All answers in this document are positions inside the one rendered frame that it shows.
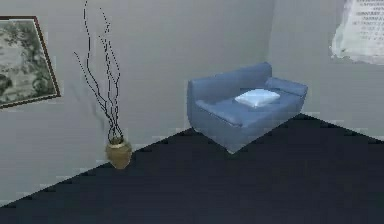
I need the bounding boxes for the blue armchair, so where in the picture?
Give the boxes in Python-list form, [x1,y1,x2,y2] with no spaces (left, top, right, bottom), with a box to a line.
[186,61,309,155]

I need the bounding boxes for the pale blue cushion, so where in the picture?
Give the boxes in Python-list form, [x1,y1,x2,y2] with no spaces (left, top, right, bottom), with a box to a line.
[234,88,281,109]

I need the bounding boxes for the bare black twigs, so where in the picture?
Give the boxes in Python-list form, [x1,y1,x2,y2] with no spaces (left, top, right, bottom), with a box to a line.
[73,0,125,145]

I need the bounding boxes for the brass floor vase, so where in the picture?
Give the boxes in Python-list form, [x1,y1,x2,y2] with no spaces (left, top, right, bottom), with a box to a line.
[105,139,133,170]

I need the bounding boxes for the brown framed landscape picture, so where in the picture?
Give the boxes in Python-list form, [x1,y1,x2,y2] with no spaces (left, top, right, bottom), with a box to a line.
[0,15,62,110]

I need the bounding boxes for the white text wall poster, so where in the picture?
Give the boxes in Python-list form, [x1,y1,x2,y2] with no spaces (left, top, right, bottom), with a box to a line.
[329,0,384,66]

